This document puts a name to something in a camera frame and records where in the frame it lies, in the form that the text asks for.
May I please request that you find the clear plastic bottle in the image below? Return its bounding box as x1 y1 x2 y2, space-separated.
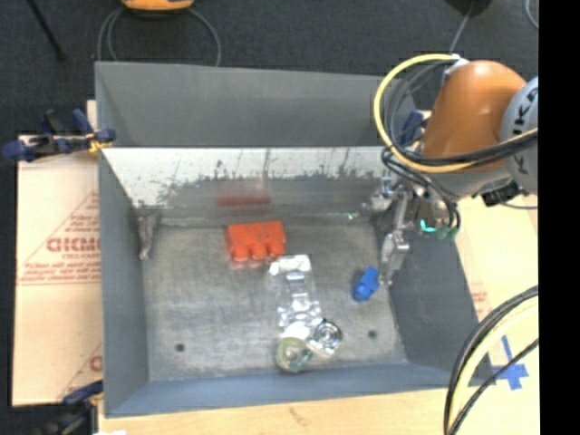
266 253 344 361

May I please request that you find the green and white round tape roll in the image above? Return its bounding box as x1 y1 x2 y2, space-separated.
274 335 314 375

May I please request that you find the grey metal bin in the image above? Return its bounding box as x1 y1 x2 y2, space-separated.
93 61 493 419

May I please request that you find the black cylinder on white bracket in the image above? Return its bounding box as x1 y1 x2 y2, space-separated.
480 179 530 208

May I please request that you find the orange-red toy block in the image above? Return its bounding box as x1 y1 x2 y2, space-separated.
224 220 287 264

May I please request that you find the brown cardboard board red print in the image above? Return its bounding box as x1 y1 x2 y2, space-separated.
10 132 105 408

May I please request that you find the blue plastic toy piece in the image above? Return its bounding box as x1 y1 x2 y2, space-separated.
352 265 381 303

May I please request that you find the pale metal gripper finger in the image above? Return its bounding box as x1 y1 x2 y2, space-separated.
379 232 394 285
390 233 411 285

